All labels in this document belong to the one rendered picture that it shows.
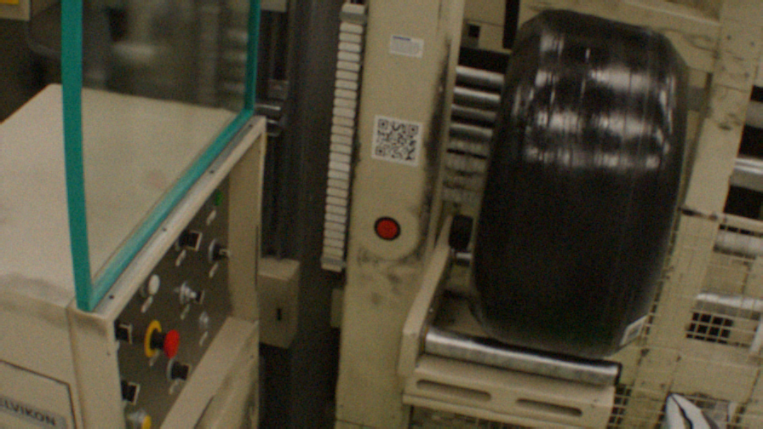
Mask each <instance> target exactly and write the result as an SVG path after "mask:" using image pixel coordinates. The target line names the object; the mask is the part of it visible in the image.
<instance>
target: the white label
mask: <svg viewBox="0 0 763 429"><path fill-rule="evenodd" d="M646 318H647V316H645V317H643V318H641V319H640V320H638V321H637V322H635V323H633V324H631V325H629V326H628V327H627V328H626V329H625V331H624V334H623V337H622V340H621V342H620V345H619V346H622V345H624V344H625V343H627V342H629V341H630V340H632V339H634V338H635V337H637V336H639V335H640V332H641V330H642V328H643V325H644V323H645V320H646Z"/></svg>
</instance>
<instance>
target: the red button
mask: <svg viewBox="0 0 763 429"><path fill-rule="evenodd" d="M396 231H397V227H396V226H395V224H394V223H393V222H391V221H390V220H383V221H382V222H381V223H380V224H379V226H378V232H379V233H380V234H381V235H382V236H383V237H393V236H394V235H395V233H396Z"/></svg>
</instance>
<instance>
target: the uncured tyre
mask: <svg viewBox="0 0 763 429"><path fill-rule="evenodd" d="M687 120H688V75H687V67H686V62H685V61H684V60H683V58H682V57H681V55H680V54H679V52H678V51H677V49H676V48H675V47H674V45H673V44H672V43H671V42H670V40H669V39H668V38H667V37H665V36H664V35H662V34H661V33H659V32H657V31H654V30H652V29H650V28H646V27H643V26H636V25H632V24H629V23H624V22H621V21H617V20H610V19H607V18H602V17H599V16H594V15H591V14H584V13H579V12H576V11H571V10H568V9H545V10H543V11H542V12H541V13H539V14H537V15H536V16H534V17H532V18H531V19H529V20H527V21H526V22H524V23H523V24H521V26H520V28H519V31H518V34H517V37H516V39H515V41H514V44H513V48H512V51H511V54H510V56H509V59H508V63H507V66H506V70H505V73H504V77H503V80H502V86H501V91H500V94H499V98H498V102H497V107H496V114H495V118H494V123H493V127H492V131H491V136H490V144H489V148H488V153H487V158H486V163H485V171H484V176H483V181H482V186H481V191H480V196H479V206H478V211H477V216H476V222H475V228H474V234H473V245H472V252H471V260H470V270H469V292H468V310H469V311H470V312H471V314H472V315H473V317H474V318H475V320H476V321H477V323H478V324H479V326H480V327H481V328H482V330H484V332H485V333H486V334H487V335H489V336H491V337H493V338H495V339H497V340H499V341H501V342H505V343H509V344H514V345H518V346H527V347H531V348H536V349H541V350H545V351H551V352H559V353H564V354H569V355H573V356H578V357H583V358H592V359H593V358H609V357H611V356H612V355H614V354H615V353H617V352H619V351H621V350H622V349H623V348H624V347H626V346H628V345H629V344H631V343H632V342H634V341H635V340H636V339H637V337H638V336H637V337H635V338H634V339H632V340H630V341H629V342H627V343H625V344H624V345H622V346H619V345H620V342H621V340H622V337H623V334H624V331H625V329H626V328H627V327H628V326H629V325H631V324H633V323H635V322H637V321H638V320H640V319H641V318H643V317H645V316H647V315H648V312H649V310H650V308H651V303H652V301H653V298H654V295H655V293H656V291H657V286H658V284H659V281H660V277H661V275H662V272H663V267H664V263H665V260H666V257H667V253H668V247H669V243H670V239H671V236H672V231H673V228H674V220H675V216H676V211H677V206H678V202H679V196H680V187H681V181H682V175H683V168H684V161H685V154H686V136H687Z"/></svg>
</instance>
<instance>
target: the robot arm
mask: <svg viewBox="0 0 763 429"><path fill-rule="evenodd" d="M679 410H680V411H681V412H679ZM666 416H667V419H666V421H665V422H664V424H663V429H685V427H684V423H685V424H686V425H688V426H689V427H690V429H719V427H718V426H717V424H716V423H715V422H714V421H713V420H712V419H711V418H709V417H708V416H707V415H706V414H704V413H703V412H702V411H701V410H700V409H698V408H697V407H696V406H695V405H693V404H692V403H690V402H688V401H687V400H685V399H684V398H682V397H679V396H677V395H674V394H673V395H672V396H670V397H669V398H668V402H667V408H666Z"/></svg>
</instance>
